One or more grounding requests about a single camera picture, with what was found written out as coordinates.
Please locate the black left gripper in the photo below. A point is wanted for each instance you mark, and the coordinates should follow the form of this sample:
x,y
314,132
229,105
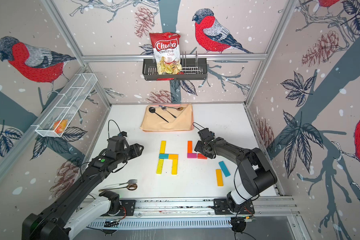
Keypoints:
x,y
136,150

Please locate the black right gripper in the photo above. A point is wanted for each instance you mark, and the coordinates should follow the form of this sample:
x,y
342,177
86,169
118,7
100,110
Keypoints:
x,y
197,147

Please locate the red block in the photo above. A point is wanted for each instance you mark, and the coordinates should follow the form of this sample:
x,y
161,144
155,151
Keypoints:
x,y
200,156

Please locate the magenta block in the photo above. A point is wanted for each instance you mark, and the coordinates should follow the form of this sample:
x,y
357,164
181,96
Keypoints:
x,y
192,155

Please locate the teal long block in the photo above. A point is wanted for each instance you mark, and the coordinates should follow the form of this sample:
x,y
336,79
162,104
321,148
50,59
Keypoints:
x,y
224,169

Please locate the orange long block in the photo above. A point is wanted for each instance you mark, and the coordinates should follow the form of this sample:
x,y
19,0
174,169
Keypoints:
x,y
219,176

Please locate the yellow long block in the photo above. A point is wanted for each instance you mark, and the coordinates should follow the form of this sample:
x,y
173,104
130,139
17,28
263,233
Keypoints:
x,y
174,166

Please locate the small orange yellow block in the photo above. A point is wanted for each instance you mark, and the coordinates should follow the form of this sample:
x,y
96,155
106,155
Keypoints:
x,y
173,156

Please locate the teal short block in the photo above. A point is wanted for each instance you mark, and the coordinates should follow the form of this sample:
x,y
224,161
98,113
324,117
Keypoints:
x,y
163,156

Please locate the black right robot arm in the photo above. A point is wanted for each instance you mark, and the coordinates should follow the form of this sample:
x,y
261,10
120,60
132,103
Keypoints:
x,y
255,171

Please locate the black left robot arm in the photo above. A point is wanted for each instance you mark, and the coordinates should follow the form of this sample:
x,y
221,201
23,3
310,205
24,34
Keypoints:
x,y
61,221

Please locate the silver fork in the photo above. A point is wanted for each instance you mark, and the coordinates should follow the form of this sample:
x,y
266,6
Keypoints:
x,y
128,183

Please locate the copper spoon near base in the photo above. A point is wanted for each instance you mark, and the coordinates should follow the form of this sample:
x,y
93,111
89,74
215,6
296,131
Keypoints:
x,y
131,187

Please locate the copper spoon on cloth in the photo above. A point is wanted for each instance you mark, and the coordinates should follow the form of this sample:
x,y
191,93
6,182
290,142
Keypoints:
x,y
178,108

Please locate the beige folded cloth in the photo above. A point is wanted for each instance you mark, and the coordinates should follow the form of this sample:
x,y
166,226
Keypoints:
x,y
183,122

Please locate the black ladle spoon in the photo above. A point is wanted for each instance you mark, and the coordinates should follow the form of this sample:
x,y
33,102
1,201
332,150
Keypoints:
x,y
153,111

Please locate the silver spoon on cloth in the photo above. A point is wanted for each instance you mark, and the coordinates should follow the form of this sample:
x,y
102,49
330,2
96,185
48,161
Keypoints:
x,y
164,108

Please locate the red cassava chips bag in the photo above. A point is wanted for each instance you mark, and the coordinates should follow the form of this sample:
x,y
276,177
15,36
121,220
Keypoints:
x,y
166,51

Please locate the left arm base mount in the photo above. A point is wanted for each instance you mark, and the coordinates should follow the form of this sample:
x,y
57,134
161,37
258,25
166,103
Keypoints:
x,y
123,207

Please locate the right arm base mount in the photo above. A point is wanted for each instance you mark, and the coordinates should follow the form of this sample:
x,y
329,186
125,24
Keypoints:
x,y
223,206

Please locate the white wire mesh basket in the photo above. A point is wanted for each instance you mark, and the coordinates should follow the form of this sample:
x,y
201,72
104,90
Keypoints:
x,y
68,104

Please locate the black wall rack basket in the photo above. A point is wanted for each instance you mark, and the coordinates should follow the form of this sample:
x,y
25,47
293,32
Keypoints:
x,y
193,68

